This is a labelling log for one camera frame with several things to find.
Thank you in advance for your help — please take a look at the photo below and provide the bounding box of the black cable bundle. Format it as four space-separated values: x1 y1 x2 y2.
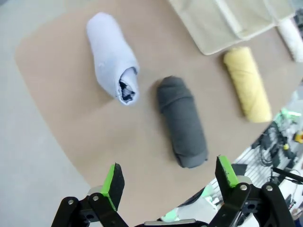
252 120 303 184

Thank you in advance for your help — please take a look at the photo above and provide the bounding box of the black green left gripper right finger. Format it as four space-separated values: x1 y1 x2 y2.
208 155 299 227

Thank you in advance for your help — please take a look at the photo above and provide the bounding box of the periwinkle blue towel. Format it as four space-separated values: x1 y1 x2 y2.
85 13 141 108

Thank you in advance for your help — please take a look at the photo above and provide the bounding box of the beige fabric storage basket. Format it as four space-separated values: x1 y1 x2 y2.
169 0 298 56

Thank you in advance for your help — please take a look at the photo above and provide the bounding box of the yellow rolled towel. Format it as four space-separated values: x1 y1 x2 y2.
223 46 273 123

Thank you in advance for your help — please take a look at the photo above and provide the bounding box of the white towel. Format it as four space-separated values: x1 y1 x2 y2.
276 18 303 62

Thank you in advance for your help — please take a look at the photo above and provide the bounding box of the silver aluminium frame rail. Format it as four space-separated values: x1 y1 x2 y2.
233 144 285 183

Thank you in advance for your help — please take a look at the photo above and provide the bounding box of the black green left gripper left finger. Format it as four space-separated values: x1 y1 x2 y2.
53 162 143 227

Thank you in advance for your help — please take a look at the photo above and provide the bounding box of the dark grey rolled towel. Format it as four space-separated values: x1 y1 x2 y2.
156 75 209 169

